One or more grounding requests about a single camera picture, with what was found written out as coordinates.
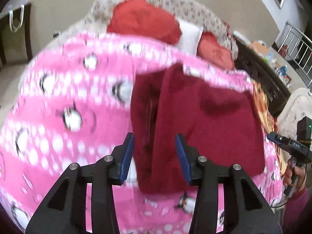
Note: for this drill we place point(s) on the metal railing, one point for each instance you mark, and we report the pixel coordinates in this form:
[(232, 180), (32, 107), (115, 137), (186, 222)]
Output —
[(295, 47)]

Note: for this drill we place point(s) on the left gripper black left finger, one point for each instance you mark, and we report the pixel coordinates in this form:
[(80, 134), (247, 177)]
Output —
[(63, 209)]

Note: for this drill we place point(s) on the floral bed sheet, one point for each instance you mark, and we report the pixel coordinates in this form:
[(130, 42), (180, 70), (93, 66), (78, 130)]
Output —
[(192, 11)]

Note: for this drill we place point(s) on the dark wooden table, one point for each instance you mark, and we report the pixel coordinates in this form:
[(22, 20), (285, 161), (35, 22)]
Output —
[(15, 19)]

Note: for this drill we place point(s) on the pink penguin blanket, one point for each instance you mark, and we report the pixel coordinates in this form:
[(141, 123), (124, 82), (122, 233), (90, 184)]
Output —
[(74, 107)]

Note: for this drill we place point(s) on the white square pillow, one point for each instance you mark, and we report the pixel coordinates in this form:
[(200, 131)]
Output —
[(190, 37)]

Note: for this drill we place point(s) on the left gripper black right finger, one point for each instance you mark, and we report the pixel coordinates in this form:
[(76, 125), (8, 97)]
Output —
[(245, 208)]

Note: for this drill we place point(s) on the person's right hand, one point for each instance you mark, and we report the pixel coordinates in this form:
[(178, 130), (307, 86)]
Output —
[(300, 172)]

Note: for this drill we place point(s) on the right red heart pillow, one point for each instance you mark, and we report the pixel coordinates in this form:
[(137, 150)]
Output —
[(209, 50)]

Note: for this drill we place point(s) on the orange patterned blanket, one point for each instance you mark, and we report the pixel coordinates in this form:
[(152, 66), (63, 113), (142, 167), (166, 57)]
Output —
[(269, 123)]

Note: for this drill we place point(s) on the dark wooden headboard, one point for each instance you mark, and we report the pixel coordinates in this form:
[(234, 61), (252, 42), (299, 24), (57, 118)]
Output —
[(276, 91)]

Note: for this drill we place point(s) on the left red heart pillow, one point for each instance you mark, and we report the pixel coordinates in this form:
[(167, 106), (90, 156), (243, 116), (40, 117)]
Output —
[(138, 17)]

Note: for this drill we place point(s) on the dark red sweater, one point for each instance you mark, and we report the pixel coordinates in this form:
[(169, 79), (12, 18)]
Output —
[(222, 124)]

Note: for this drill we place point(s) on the red heart pillow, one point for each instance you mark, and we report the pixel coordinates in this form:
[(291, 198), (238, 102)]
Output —
[(209, 50), (138, 17)]

